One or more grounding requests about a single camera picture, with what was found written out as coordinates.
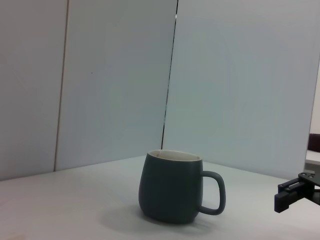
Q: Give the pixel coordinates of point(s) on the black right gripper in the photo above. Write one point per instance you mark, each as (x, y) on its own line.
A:
(312, 178)

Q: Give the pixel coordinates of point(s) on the grey ceramic cup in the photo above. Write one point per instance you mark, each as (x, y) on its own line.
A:
(167, 190)

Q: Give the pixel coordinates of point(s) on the dark brown background furniture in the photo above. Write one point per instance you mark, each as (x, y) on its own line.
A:
(314, 142)

